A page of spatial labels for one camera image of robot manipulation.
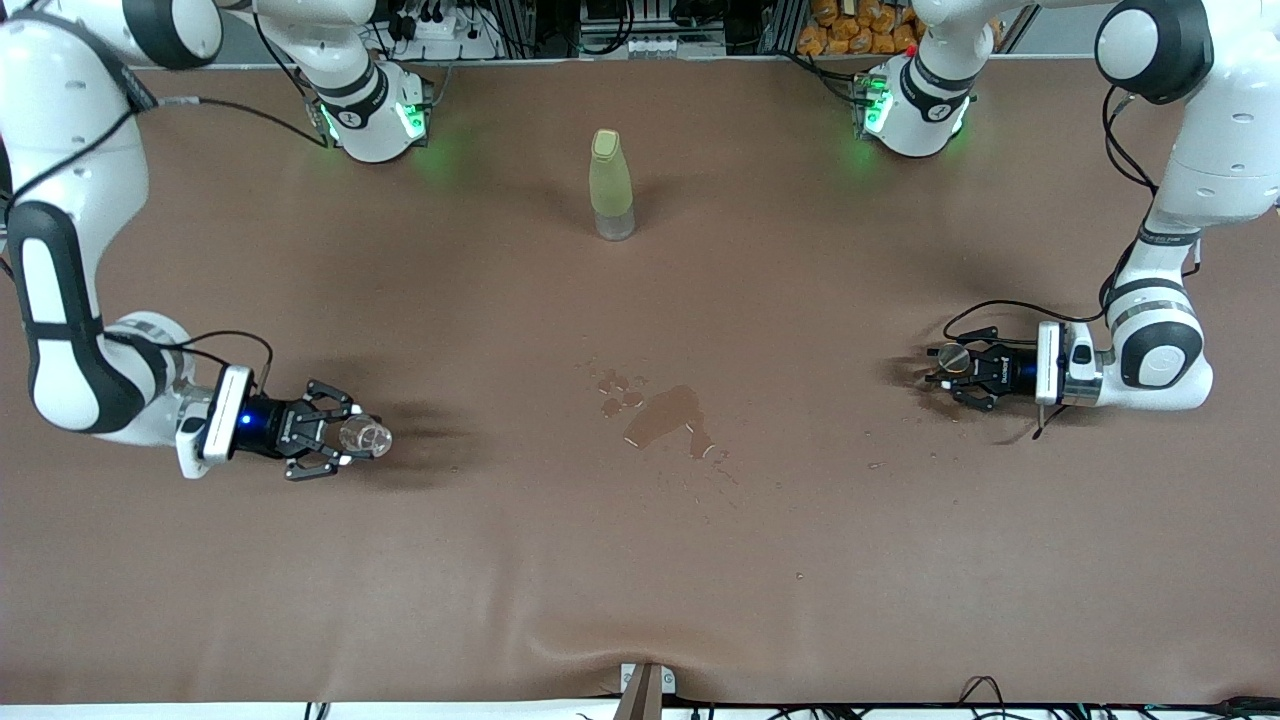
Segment small clear glass cup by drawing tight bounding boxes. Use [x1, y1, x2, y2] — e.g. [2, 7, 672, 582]
[338, 415, 394, 460]

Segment brown spilled liquid puddle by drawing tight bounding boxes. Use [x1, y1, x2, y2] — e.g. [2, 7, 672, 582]
[597, 368, 719, 461]

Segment brown table mat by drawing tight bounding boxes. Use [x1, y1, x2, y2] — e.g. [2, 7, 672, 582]
[0, 55, 1280, 706]

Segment orange packets pile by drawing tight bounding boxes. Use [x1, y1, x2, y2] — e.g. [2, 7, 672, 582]
[797, 0, 926, 56]

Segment yellow-green capped bottle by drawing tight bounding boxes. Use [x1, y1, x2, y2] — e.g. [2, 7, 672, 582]
[588, 128, 637, 242]

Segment white power strip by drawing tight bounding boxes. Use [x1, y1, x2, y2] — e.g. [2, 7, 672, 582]
[400, 10, 473, 43]

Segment metal table edge clamp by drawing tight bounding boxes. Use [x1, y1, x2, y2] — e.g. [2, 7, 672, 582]
[615, 663, 677, 720]

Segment black equipment box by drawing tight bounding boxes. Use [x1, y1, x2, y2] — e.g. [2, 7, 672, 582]
[578, 0, 729, 46]

